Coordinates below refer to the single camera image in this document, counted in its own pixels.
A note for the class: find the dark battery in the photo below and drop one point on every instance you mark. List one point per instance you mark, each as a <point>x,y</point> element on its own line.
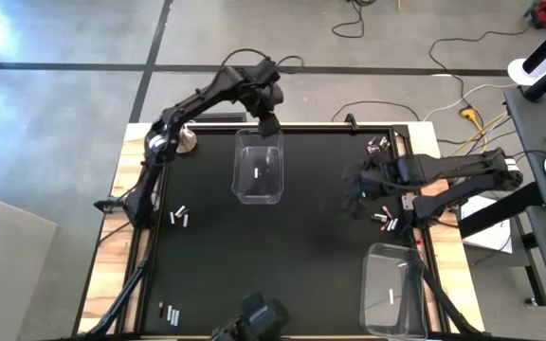
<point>185,213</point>

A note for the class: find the black desk support frame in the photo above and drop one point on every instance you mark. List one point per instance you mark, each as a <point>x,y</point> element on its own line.
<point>500,210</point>

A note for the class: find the clear plastic bin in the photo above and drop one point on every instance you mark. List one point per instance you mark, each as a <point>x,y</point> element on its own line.
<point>377,284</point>
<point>273,189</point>

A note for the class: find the black clamp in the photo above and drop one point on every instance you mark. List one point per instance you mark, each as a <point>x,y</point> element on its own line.
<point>350,120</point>

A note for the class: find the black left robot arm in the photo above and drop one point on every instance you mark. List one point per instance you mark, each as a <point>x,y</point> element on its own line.
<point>197,97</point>

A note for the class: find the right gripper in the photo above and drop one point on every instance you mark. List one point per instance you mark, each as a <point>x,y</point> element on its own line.
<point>357,199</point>

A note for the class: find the white flat box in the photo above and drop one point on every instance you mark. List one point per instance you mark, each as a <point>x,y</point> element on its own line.
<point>486,232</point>

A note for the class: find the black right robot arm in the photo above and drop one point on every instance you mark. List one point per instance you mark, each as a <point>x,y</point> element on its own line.
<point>462,166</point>

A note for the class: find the yellow power plug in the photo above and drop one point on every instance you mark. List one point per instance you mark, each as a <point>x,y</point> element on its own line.
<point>468,113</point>

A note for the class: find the white battery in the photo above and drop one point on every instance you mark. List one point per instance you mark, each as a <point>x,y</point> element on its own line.
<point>186,221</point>
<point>173,316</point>
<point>172,218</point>
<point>394,223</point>
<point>177,317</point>
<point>169,312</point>
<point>179,210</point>

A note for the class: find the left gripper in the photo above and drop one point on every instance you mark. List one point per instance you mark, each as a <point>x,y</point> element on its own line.
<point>269,116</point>

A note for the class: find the black copper Duracell battery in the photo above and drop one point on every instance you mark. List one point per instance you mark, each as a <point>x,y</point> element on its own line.
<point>372,141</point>
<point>387,211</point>
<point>373,150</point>
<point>383,142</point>
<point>379,218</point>
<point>161,309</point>
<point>388,225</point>

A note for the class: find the grey flat panel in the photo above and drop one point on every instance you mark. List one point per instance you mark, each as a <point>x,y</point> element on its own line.
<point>7,265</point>

